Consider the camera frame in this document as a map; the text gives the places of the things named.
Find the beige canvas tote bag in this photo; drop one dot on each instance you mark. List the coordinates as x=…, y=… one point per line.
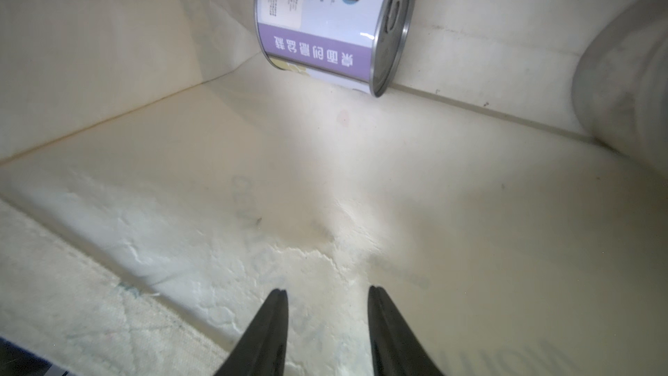
x=159, y=178

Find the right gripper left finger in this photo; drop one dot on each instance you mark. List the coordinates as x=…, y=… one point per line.
x=262, y=348

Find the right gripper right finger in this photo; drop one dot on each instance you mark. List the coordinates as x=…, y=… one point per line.
x=395, y=348

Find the silver top can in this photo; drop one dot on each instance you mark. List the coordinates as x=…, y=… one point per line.
x=354, y=43

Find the wide brown seed jar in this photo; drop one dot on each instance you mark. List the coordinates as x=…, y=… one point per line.
x=619, y=89

